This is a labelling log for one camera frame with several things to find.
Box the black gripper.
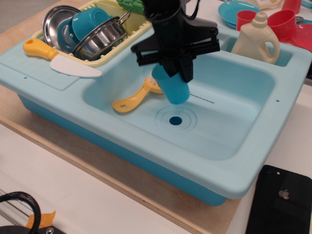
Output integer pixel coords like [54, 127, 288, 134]
[131, 13, 220, 82]

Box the blue plastic cup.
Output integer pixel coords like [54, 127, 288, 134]
[152, 64, 190, 105]

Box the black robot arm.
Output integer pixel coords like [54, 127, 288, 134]
[131, 0, 220, 83]

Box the red plastic cup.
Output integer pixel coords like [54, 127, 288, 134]
[236, 10, 257, 31]

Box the red tall cup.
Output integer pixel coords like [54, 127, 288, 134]
[282, 0, 302, 14]

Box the yellow dish brush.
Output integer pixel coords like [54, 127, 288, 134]
[112, 75, 163, 113]

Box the green toy vegetable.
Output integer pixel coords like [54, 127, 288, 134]
[117, 0, 144, 15]

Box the blue plate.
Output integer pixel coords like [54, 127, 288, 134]
[218, 1, 260, 29]

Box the cream detergent bottle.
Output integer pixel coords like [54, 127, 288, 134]
[231, 11, 280, 64]

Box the steel pot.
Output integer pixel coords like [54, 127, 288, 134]
[72, 12, 131, 61]

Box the light blue toy sink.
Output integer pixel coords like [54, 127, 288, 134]
[0, 27, 312, 205]

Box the pale yellow dish rack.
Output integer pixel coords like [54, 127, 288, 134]
[32, 0, 152, 67]

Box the cream toy object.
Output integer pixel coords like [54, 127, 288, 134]
[247, 0, 283, 10]

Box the blue bowl in rack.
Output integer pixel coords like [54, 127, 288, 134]
[72, 7, 112, 41]

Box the red plastic bowl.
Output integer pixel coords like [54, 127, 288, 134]
[268, 10, 297, 42]

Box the red plate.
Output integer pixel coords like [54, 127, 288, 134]
[291, 23, 312, 52]

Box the steel pot lid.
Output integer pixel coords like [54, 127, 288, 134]
[42, 5, 80, 54]

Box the plywood board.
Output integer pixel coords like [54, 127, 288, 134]
[0, 0, 242, 234]

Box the black smartphone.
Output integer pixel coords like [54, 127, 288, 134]
[246, 165, 312, 234]

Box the orange tape piece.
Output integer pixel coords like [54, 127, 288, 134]
[25, 211, 56, 229]

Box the yellow handled toy knife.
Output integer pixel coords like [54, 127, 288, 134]
[23, 38, 102, 78]

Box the black braided cable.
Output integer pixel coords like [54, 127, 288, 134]
[0, 191, 41, 234]

